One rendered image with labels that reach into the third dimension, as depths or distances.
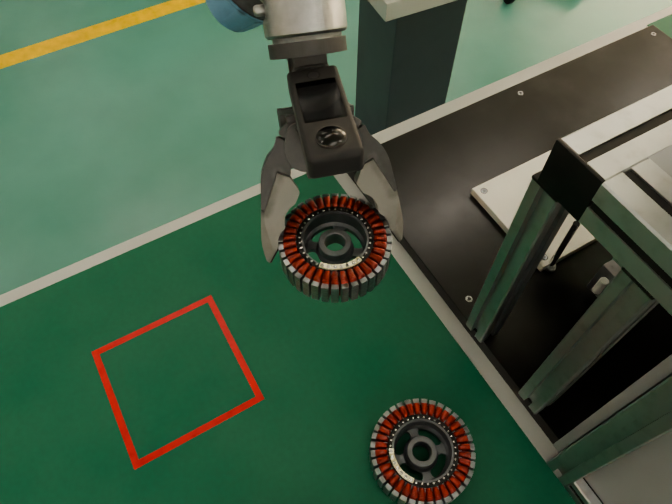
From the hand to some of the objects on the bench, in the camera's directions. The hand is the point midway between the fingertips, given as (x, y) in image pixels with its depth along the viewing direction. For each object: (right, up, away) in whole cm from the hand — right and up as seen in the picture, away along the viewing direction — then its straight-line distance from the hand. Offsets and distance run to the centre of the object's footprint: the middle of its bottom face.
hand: (336, 251), depth 57 cm
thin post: (+28, -2, +18) cm, 33 cm away
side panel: (+32, -33, 0) cm, 46 cm away
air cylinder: (+37, -5, +16) cm, 40 cm away
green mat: (-5, -34, 0) cm, 34 cm away
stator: (+9, -23, +7) cm, 26 cm away
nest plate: (+29, +6, +23) cm, 38 cm away
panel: (+53, -8, +14) cm, 55 cm away
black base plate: (+41, +9, +27) cm, 50 cm away
